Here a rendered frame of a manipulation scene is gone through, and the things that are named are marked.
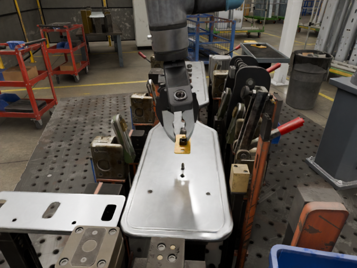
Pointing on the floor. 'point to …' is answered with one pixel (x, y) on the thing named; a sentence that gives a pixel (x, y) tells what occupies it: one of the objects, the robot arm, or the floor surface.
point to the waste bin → (306, 77)
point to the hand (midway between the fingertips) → (180, 137)
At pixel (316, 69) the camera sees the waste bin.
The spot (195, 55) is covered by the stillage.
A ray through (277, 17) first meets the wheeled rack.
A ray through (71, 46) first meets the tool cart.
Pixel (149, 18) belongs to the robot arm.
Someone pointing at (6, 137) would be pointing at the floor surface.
